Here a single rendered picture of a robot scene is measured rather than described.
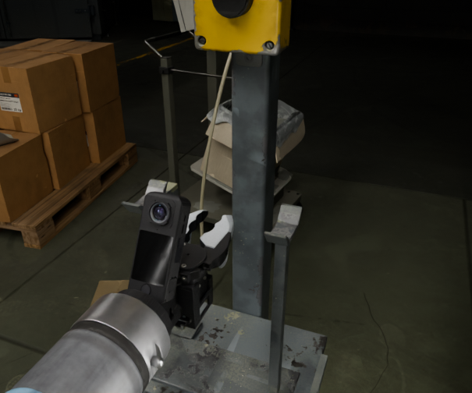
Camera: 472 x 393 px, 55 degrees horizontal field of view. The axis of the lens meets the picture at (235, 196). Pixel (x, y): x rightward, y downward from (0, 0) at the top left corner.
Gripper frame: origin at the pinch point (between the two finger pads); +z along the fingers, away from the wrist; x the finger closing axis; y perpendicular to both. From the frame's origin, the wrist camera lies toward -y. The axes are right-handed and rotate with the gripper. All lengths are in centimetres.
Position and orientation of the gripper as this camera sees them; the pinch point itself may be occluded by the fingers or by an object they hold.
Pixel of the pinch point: (214, 214)
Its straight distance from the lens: 61.9
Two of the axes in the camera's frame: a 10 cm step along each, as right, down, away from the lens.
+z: 3.7, -4.4, 8.2
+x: 9.3, 1.8, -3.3
